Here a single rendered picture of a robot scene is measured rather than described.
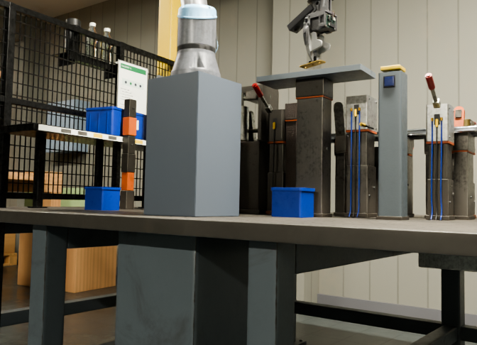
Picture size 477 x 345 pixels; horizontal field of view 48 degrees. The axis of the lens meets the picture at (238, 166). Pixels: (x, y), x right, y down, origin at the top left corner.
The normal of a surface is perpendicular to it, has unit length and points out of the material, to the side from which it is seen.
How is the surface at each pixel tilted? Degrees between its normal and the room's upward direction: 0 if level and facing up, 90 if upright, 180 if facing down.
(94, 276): 90
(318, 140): 90
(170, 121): 90
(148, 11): 90
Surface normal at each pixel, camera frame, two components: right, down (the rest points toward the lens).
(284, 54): -0.60, -0.07
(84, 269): 0.86, -0.01
